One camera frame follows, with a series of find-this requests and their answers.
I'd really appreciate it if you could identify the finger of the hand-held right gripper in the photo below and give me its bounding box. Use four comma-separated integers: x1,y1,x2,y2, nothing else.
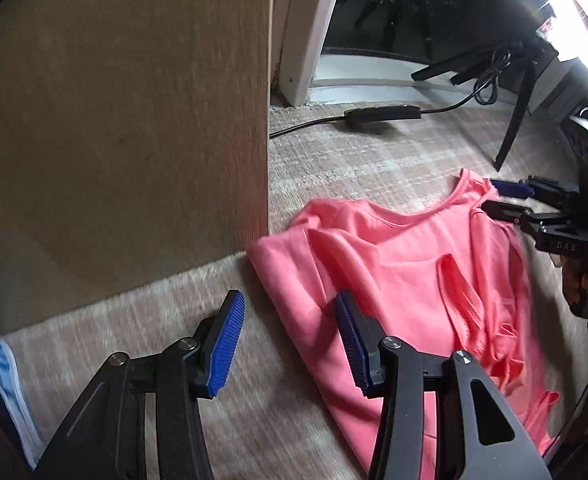
490,175,582,206
480,200,571,234

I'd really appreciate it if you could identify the person's right hand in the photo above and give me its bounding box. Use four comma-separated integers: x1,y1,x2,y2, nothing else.
560,257,588,320

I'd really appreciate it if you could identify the black cable with inline switch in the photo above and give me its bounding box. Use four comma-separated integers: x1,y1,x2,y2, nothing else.
270,60,515,139

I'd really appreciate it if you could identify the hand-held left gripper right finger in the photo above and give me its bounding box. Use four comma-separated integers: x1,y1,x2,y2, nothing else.
334,289,552,480

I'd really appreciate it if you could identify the light blue garment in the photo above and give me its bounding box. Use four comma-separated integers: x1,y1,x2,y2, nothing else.
0,337,44,468

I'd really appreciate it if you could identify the light wooden board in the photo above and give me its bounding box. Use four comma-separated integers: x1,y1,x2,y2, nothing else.
0,0,277,341

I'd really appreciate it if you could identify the white window frame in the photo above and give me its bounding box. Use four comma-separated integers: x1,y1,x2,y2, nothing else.
274,0,540,106

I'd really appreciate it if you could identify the plaid blanket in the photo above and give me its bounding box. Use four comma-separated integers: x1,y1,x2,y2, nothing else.
4,102,588,480

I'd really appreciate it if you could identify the pink shirt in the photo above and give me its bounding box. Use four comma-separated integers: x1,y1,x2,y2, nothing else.
248,169,561,480

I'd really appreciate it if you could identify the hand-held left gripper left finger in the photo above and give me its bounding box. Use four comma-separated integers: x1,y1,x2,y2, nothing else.
34,289,247,480

